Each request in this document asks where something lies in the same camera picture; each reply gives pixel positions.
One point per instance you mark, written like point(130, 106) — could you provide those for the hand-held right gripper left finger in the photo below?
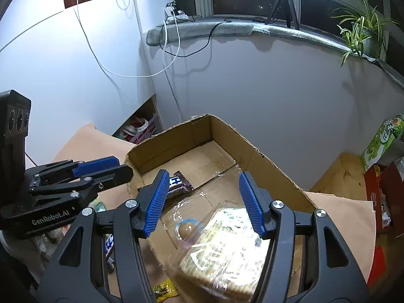
point(155, 206)

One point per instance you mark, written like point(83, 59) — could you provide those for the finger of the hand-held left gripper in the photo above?
point(94, 165)
point(110, 177)

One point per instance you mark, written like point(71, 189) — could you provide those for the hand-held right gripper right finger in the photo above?
point(251, 205)

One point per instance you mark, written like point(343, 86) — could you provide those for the brown chocolate bar blue label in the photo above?
point(177, 184)
point(109, 247)

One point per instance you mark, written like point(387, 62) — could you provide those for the clear bread package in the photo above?
point(221, 252)

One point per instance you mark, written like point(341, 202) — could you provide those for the brown cardboard box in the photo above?
point(221, 151)

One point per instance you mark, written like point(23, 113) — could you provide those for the yellow snack packet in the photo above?
point(165, 290)

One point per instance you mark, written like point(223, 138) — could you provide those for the pink plastic basket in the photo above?
point(148, 131)

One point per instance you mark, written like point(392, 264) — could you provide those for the red cardboard box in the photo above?
point(389, 192)

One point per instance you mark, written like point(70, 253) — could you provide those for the red flat packet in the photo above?
point(378, 263)

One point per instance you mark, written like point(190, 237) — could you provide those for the green printed carton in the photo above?
point(380, 142)

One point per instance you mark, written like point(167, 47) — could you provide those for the white power strip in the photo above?
point(173, 12)

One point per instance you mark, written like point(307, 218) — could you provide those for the grey windowsill mat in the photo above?
point(240, 28)

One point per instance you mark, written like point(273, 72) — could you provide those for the green spider plant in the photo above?
point(363, 28)

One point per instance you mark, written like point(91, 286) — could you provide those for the black camera tripod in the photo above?
point(285, 3)

